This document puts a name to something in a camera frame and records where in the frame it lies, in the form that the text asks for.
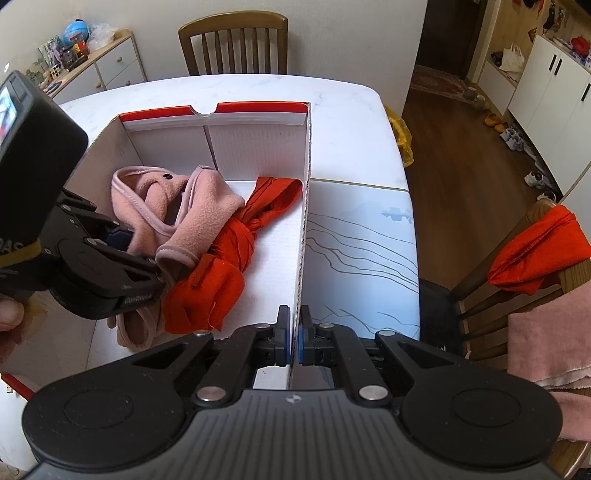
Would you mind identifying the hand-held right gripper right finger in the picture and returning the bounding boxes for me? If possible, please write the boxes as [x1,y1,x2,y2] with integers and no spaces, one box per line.
[298,308,456,409]

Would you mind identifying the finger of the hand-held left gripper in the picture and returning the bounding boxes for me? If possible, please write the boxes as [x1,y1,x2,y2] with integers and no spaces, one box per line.
[93,241,166,286]
[50,188,136,250]

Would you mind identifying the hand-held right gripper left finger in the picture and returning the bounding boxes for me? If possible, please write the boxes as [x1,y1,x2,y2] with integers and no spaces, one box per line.
[131,305,294,408]

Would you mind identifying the red cardboard box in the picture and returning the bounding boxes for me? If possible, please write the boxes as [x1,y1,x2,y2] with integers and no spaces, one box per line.
[0,102,313,402]

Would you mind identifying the person's left hand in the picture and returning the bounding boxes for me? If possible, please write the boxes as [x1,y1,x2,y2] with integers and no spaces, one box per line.
[0,295,25,334]

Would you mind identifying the red knotted cloth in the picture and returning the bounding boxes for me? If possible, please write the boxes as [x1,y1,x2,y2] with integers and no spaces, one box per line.
[163,176,304,334]

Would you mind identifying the white wooden sideboard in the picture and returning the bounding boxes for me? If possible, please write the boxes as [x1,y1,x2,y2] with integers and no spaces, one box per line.
[44,34,148,105]

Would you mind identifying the blue round toy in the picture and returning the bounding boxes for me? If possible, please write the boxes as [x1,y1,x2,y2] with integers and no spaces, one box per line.
[64,19,96,45]

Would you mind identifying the clear plastic bag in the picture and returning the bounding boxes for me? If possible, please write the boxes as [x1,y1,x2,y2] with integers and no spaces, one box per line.
[88,24,117,49]

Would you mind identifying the yellow plastic bag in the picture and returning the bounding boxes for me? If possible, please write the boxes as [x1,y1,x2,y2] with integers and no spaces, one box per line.
[384,105,415,168]

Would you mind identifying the brown wooden dining chair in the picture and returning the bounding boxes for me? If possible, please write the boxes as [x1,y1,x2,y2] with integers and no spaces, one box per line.
[178,13,289,77]

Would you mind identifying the pink draped cloth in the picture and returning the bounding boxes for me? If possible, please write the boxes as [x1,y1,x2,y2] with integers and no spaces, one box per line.
[507,299,591,445]

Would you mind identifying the red draped cloth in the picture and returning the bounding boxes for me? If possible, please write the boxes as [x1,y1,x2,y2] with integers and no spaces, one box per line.
[488,205,591,296]

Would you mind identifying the wooden chair with cloths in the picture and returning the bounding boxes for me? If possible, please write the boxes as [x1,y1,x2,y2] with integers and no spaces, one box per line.
[451,198,591,477]

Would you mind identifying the white and dark shoes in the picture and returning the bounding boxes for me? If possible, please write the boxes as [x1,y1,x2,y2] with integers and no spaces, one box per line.
[523,168,558,191]

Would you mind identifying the patterned rug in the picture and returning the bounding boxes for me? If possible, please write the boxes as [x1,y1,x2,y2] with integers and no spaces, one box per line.
[409,65,472,99]

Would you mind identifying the white sneakers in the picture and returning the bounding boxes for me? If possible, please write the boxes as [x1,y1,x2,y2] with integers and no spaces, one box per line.
[501,127,526,151]

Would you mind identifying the white tote bag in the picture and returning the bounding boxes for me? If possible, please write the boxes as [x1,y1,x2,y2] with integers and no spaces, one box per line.
[499,44,526,73]

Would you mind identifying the hanging dark bag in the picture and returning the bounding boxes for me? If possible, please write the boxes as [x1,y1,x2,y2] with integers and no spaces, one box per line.
[542,1,572,33]

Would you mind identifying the white cabinet with black handles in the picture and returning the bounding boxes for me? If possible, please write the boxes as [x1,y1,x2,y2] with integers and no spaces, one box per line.
[507,34,591,195]

